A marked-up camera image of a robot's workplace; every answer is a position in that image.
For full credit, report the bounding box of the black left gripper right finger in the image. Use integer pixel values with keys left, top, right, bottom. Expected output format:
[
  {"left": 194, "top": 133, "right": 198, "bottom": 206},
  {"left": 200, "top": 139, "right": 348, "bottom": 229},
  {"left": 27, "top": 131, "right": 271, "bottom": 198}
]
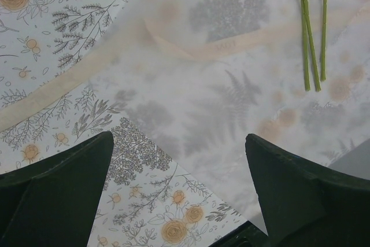
[{"left": 245, "top": 134, "right": 369, "bottom": 246}]

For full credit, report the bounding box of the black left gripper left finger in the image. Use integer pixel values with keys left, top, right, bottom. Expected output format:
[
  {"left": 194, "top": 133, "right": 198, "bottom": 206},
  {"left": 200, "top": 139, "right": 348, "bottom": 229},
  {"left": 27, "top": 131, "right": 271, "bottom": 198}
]
[{"left": 1, "top": 131, "right": 114, "bottom": 246}]

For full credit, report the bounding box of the cream ribbon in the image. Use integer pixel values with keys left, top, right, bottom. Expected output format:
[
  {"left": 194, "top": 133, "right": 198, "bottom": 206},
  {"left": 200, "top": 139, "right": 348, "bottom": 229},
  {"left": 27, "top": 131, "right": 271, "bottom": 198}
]
[{"left": 0, "top": 0, "right": 370, "bottom": 132}]

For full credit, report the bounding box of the white wrapping paper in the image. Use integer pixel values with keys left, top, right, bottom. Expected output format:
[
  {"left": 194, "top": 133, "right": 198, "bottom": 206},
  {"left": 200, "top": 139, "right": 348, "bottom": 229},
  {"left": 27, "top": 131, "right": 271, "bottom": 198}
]
[{"left": 112, "top": 0, "right": 369, "bottom": 228}]

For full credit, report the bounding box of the white rose stem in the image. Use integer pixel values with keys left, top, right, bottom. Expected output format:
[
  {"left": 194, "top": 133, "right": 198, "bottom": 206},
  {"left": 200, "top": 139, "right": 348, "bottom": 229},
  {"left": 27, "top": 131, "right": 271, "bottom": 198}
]
[{"left": 300, "top": 0, "right": 310, "bottom": 91}]

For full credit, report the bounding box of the peach rose stem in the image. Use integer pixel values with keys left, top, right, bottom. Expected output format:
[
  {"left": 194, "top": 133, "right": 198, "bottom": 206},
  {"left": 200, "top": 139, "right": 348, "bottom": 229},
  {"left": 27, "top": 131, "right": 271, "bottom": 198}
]
[{"left": 320, "top": 0, "right": 328, "bottom": 82}]

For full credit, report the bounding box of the floral tablecloth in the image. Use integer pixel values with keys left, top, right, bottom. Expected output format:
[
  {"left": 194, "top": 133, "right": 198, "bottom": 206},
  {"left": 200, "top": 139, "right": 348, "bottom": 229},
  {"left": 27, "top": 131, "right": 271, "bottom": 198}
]
[{"left": 1, "top": 0, "right": 265, "bottom": 246}]

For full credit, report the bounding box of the cream rose stem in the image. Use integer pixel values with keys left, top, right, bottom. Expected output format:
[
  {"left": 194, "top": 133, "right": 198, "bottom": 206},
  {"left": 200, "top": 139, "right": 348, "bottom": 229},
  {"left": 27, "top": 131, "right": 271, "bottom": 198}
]
[{"left": 305, "top": 0, "right": 321, "bottom": 92}]

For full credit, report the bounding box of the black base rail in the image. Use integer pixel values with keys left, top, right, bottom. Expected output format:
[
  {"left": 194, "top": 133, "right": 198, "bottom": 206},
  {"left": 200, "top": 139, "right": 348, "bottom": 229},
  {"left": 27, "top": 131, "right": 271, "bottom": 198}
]
[{"left": 210, "top": 221, "right": 271, "bottom": 247}]

